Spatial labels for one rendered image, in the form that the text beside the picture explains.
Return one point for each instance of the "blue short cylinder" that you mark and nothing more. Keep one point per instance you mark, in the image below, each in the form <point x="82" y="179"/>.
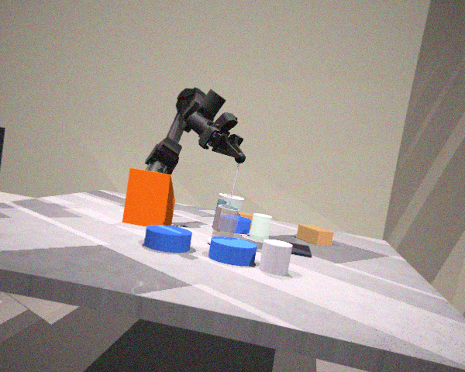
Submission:
<point x="243" y="226"/>
<point x="167" y="238"/>
<point x="233" y="251"/>

